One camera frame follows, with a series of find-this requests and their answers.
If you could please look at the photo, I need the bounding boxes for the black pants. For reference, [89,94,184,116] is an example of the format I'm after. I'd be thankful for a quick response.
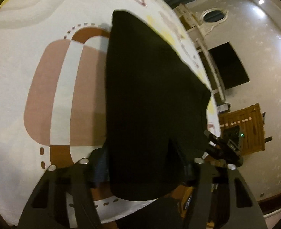
[104,10,211,201]

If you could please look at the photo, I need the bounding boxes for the person's right hand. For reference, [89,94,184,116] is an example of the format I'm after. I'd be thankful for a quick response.
[202,152,226,167]

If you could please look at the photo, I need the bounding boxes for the brown wooden door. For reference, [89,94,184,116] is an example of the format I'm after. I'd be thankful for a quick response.
[219,103,273,155]

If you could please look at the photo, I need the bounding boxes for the white tv console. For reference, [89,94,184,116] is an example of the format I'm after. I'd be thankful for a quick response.
[195,38,231,114]

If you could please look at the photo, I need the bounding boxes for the black flat screen television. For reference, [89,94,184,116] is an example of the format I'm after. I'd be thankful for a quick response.
[208,42,250,90]

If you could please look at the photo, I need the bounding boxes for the white dressing table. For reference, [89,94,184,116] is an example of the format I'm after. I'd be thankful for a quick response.
[174,4,214,50]

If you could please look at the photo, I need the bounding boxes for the white oval vanity mirror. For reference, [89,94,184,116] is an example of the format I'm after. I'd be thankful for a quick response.
[201,8,228,24]

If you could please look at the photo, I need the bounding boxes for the white patterned bed sheet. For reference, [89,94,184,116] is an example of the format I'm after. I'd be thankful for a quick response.
[0,0,209,226]

